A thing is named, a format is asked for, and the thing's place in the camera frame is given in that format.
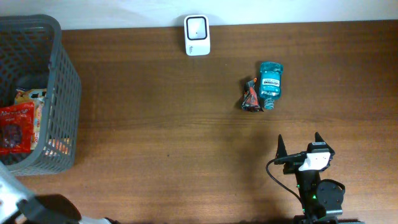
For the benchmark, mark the grey plastic mesh basket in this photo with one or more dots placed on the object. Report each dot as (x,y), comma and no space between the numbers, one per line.
(33,57)

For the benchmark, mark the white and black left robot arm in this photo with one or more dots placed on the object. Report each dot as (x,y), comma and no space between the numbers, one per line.
(18,203)

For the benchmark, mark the red snack bag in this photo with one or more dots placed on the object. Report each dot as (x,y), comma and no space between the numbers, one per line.
(17,128)

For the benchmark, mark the blue mouthwash bottle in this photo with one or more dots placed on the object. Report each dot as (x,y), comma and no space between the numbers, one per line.
(270,85)

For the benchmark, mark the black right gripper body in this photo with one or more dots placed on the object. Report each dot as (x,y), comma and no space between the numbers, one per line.
(290,168)

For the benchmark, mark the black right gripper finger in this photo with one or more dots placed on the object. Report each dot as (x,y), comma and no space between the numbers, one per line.
(318,138)
(281,150)

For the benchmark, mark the white barcode scanner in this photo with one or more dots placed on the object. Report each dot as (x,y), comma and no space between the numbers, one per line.
(197,35)

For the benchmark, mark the cream yellow chip bag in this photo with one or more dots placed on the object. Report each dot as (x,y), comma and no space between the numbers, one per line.
(37,96)

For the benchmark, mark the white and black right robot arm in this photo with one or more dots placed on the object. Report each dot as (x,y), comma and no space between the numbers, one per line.
(321,199)

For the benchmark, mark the black orange snack packet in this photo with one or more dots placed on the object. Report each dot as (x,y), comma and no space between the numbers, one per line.
(250,100)

